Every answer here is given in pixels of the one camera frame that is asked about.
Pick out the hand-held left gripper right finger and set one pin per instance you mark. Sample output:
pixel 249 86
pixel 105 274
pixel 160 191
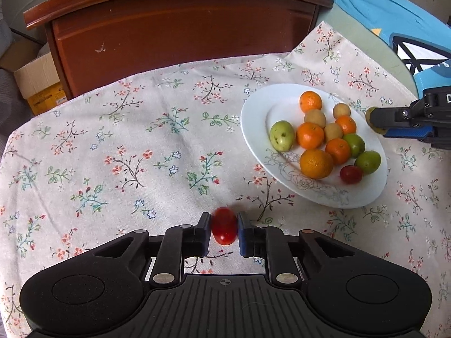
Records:
pixel 243 236

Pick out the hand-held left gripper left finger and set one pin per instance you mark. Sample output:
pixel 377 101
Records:
pixel 206 235

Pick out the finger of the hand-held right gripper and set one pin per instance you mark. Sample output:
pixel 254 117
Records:
pixel 391 117
pixel 405 133

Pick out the red cherry tomato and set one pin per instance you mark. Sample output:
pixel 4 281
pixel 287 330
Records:
pixel 224 227
pixel 351 174

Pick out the small orange mandarin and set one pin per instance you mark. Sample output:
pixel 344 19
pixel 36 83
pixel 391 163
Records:
pixel 310 101
pixel 310 135
pixel 346 124
pixel 338 150

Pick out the dark green round fruit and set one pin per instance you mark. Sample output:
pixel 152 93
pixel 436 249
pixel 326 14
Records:
pixel 368 162
pixel 354 144

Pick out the large orange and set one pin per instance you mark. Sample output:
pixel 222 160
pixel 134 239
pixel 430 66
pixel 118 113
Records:
pixel 316 163

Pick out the pale yellow-green fruit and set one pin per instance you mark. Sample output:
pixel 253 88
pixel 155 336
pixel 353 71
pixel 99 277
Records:
pixel 282 136

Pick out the white floral-print plate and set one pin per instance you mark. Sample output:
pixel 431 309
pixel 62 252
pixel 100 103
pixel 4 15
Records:
pixel 257 119

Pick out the pale green cushion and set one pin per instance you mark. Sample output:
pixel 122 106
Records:
pixel 352 31

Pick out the blue sailboat-print pillow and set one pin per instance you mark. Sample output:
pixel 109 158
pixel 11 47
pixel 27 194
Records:
pixel 370 3

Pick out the floral beige tablecloth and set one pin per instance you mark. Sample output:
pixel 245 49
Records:
pixel 141 130

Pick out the open cardboard box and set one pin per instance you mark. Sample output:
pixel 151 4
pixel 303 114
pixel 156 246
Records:
pixel 38 74

